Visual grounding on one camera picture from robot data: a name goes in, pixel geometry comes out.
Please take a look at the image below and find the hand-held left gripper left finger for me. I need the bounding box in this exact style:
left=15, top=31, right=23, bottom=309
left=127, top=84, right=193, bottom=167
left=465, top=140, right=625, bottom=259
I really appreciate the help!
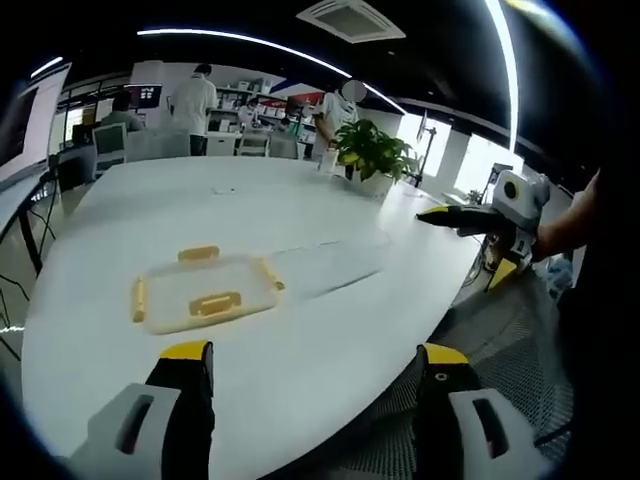
left=69, top=340, right=217, bottom=480

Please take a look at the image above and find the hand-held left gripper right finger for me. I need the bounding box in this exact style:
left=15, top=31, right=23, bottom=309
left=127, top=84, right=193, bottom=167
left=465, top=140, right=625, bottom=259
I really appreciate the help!
left=411, top=343, right=540, bottom=480

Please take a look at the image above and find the grey mesh chair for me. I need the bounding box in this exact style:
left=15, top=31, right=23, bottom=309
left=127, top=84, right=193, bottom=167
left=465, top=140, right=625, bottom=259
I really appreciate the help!
left=344, top=267, right=576, bottom=480

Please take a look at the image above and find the black tripod stand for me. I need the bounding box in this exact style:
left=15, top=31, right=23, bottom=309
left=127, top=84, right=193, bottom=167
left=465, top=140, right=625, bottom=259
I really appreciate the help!
left=415, top=110, right=439, bottom=189

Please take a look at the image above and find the person's dark clothing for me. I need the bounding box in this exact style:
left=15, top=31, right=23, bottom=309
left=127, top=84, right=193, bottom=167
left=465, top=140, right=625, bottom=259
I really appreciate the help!
left=554, top=164, right=640, bottom=441

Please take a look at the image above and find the clear lid with yellow clips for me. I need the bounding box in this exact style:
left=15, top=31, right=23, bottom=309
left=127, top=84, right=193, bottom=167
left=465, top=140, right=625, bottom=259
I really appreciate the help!
left=129, top=243, right=287, bottom=336

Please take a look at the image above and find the green potted plant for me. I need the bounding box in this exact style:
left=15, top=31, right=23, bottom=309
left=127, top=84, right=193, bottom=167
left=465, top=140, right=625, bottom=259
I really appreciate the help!
left=331, top=118, right=427, bottom=199

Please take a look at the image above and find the ceiling air vent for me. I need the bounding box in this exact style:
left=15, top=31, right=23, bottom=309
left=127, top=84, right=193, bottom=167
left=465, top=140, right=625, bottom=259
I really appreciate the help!
left=295, top=0, right=407, bottom=45

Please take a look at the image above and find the white office chair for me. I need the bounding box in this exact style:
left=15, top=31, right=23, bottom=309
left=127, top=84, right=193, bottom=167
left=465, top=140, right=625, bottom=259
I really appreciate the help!
left=91, top=121, right=129, bottom=177

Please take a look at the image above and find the thin cable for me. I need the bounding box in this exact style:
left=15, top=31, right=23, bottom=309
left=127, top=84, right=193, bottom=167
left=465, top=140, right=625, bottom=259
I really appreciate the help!
left=468, top=233, right=502, bottom=292

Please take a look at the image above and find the black metal table frame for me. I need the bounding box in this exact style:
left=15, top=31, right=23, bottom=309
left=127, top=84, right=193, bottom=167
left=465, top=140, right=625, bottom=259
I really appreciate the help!
left=0, top=167, right=62, bottom=361

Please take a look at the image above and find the large wall screen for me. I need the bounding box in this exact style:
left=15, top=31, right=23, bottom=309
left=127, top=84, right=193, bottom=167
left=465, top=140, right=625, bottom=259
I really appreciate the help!
left=0, top=64, right=72, bottom=186

